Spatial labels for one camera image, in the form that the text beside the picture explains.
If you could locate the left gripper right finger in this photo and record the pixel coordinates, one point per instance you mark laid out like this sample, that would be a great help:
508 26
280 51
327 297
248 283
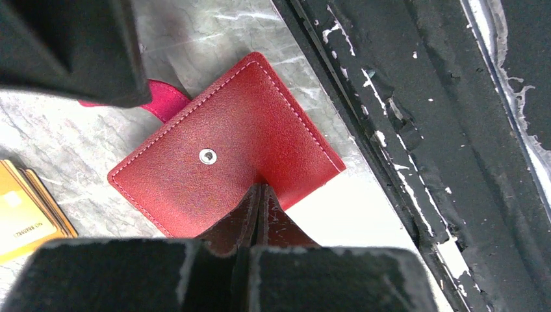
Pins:
298 277

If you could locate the orange gold card stack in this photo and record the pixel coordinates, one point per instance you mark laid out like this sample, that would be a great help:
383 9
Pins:
29 214

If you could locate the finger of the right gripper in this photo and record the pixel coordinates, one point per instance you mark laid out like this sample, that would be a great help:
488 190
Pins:
85 50

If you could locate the red leather card holder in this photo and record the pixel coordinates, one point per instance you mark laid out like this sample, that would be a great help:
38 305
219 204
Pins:
245 128

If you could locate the black aluminium base frame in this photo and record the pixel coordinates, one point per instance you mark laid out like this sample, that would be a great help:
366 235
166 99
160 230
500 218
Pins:
419 97

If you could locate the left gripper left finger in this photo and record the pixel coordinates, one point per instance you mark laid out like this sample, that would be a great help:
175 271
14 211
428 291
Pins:
208 273

